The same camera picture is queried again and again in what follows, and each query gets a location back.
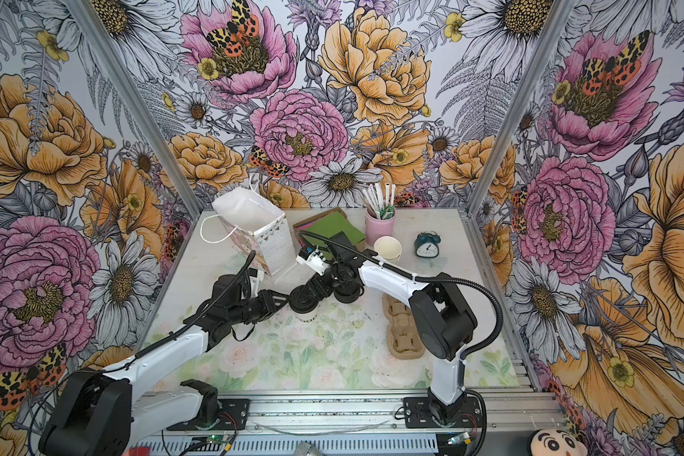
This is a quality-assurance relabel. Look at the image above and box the single paper cup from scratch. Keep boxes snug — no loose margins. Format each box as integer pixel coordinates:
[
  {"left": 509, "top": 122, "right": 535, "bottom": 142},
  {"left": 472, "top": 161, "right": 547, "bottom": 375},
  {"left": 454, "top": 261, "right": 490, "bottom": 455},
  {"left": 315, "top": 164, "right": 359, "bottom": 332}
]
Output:
[{"left": 296, "top": 310, "right": 317, "bottom": 323}]

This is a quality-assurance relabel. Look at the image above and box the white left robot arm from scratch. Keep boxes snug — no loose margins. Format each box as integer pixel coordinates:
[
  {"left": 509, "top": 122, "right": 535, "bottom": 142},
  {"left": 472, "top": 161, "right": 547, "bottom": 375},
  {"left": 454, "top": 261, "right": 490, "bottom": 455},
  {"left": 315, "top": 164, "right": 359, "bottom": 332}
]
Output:
[{"left": 38, "top": 274, "right": 289, "bottom": 455}]

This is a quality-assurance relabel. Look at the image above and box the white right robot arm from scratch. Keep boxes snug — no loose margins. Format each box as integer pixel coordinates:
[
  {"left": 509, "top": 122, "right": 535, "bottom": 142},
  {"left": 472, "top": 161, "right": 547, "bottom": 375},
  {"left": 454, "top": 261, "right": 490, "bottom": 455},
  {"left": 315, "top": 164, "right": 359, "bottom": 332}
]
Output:
[{"left": 289, "top": 231, "right": 478, "bottom": 427}]

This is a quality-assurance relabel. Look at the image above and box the stack of paper cups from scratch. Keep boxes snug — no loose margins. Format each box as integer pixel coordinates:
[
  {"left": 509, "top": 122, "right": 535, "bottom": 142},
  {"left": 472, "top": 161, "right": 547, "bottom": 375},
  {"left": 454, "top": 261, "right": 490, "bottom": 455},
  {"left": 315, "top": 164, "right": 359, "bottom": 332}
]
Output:
[{"left": 374, "top": 236, "right": 403, "bottom": 264}]

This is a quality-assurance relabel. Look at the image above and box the pink cup holder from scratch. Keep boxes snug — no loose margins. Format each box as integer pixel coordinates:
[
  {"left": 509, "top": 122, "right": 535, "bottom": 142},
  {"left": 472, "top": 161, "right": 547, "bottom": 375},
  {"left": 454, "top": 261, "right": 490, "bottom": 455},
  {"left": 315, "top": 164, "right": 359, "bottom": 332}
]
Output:
[{"left": 365, "top": 210, "right": 395, "bottom": 246}]

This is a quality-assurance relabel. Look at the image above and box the white floral gift bag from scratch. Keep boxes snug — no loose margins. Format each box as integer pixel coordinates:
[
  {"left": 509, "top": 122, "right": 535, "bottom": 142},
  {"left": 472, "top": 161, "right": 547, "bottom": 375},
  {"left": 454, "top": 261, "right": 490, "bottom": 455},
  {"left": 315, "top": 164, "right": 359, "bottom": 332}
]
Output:
[{"left": 199, "top": 187, "right": 296, "bottom": 280}]

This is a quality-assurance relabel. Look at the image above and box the brown cardboard cup carrier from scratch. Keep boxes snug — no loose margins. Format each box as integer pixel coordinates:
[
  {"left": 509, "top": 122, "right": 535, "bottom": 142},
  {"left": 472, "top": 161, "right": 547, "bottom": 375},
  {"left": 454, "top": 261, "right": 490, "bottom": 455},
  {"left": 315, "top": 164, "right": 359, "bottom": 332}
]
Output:
[{"left": 382, "top": 294, "right": 426, "bottom": 360}]

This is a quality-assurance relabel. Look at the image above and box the teal alarm clock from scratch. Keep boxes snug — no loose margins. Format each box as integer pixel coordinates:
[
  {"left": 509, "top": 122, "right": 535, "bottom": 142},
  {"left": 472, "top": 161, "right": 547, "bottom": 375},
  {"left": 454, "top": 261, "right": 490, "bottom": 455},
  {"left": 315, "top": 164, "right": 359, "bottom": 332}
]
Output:
[{"left": 414, "top": 232, "right": 441, "bottom": 258}]

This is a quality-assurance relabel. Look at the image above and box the cartoon plush toy head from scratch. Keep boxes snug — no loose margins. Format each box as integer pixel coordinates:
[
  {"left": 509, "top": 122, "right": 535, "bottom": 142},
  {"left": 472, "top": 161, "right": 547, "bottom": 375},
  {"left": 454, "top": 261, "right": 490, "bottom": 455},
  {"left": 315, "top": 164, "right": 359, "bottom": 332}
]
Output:
[{"left": 528, "top": 429, "right": 588, "bottom": 456}]

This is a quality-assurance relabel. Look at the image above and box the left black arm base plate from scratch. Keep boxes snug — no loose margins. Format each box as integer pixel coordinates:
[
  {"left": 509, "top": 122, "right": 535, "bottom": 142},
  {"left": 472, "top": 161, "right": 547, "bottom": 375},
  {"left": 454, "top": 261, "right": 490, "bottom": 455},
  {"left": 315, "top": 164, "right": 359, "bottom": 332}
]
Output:
[{"left": 193, "top": 398, "right": 251, "bottom": 431}]

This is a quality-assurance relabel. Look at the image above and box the aluminium front rail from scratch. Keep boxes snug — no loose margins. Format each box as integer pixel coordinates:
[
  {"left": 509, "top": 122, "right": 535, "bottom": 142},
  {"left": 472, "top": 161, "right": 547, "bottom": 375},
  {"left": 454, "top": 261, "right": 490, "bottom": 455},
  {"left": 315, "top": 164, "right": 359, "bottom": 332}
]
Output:
[{"left": 123, "top": 389, "right": 569, "bottom": 455}]

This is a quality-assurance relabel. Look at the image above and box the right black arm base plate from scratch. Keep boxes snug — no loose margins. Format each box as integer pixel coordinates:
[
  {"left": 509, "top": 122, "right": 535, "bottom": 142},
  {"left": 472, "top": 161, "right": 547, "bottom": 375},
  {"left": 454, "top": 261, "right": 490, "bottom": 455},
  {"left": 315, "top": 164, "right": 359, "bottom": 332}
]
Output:
[{"left": 403, "top": 394, "right": 485, "bottom": 429}]

